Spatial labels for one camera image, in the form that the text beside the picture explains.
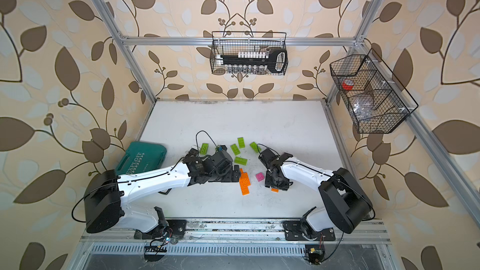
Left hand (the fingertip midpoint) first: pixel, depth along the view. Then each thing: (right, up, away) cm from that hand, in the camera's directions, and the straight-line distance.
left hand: (232, 172), depth 80 cm
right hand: (+19, -8, +6) cm, 21 cm away
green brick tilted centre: (0, +7, +18) cm, 19 cm away
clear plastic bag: (+51, +28, -10) cm, 59 cm away
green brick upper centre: (+3, +11, +22) cm, 24 cm away
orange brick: (+5, -4, +7) cm, 9 cm away
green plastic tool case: (-46, +5, +11) cm, 48 cm away
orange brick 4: (+19, -9, +4) cm, 21 cm away
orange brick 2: (+5, -6, +6) cm, 10 cm away
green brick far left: (-16, +7, +18) cm, 25 cm away
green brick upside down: (+10, +9, +19) cm, 23 cm away
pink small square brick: (+12, -4, +8) cm, 15 cm away
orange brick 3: (+5, -7, +5) cm, 10 cm away
